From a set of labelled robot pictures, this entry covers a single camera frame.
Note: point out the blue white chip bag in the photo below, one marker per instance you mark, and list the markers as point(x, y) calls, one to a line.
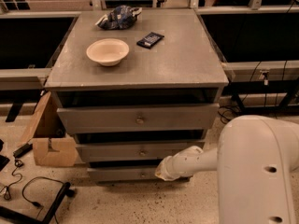
point(120, 18)

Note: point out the white gripper with yellow tape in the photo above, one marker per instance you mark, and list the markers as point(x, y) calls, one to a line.
point(168, 167)

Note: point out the brown cardboard box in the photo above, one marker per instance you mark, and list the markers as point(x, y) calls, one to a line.
point(52, 146)

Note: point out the dark blue snack packet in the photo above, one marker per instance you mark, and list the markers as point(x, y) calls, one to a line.
point(149, 40)

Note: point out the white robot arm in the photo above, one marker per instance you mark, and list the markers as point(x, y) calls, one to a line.
point(254, 160)

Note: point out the grey drawer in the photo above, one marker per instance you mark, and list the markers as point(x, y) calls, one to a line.
point(137, 118)
point(132, 151)
point(121, 174)

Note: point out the grey top drawer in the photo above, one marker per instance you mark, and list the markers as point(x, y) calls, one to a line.
point(137, 118)

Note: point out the grey wooden drawer cabinet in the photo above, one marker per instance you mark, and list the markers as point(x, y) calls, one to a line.
point(181, 69)

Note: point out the black stapler on floor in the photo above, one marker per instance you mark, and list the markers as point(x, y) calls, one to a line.
point(22, 150)

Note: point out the grey bottom drawer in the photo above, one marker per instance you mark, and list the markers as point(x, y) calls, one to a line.
point(121, 174)

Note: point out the black table leg right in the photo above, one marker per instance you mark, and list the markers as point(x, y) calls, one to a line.
point(239, 102)

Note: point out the white ceramic bowl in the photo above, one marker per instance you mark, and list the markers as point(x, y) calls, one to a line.
point(107, 52)

